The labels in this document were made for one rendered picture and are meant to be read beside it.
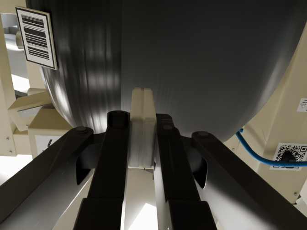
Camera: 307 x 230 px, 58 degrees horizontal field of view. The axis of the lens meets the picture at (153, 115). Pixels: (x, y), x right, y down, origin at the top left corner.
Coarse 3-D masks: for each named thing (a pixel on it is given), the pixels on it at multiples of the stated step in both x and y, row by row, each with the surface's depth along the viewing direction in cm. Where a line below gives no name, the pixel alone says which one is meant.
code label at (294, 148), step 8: (280, 144) 60; (288, 144) 60; (296, 144) 60; (304, 144) 60; (280, 152) 61; (296, 152) 61; (304, 152) 61; (280, 160) 62; (296, 160) 62; (304, 160) 62; (272, 168) 63; (280, 168) 63; (288, 168) 64; (296, 168) 64
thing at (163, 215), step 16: (160, 128) 15; (176, 128) 15; (160, 144) 13; (176, 144) 13; (160, 160) 12; (176, 160) 12; (160, 176) 11; (176, 176) 11; (192, 176) 11; (160, 192) 11; (176, 192) 10; (192, 192) 10; (160, 208) 11; (176, 208) 8; (192, 208) 8; (208, 208) 8; (160, 224) 10; (176, 224) 7; (192, 224) 7; (208, 224) 8
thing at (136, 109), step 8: (136, 88) 21; (136, 96) 19; (136, 104) 17; (136, 112) 16; (136, 120) 15; (136, 128) 15; (136, 136) 15; (136, 144) 15; (136, 152) 16; (128, 160) 16; (136, 160) 16
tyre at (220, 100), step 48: (48, 0) 26; (96, 0) 25; (144, 0) 25; (192, 0) 25; (240, 0) 25; (288, 0) 26; (96, 48) 27; (144, 48) 27; (192, 48) 27; (240, 48) 28; (288, 48) 30; (96, 96) 31; (192, 96) 31; (240, 96) 32
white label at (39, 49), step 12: (24, 12) 27; (36, 12) 26; (24, 24) 28; (36, 24) 27; (48, 24) 27; (24, 36) 29; (36, 36) 28; (48, 36) 27; (24, 48) 30; (36, 48) 29; (48, 48) 28; (36, 60) 30; (48, 60) 29
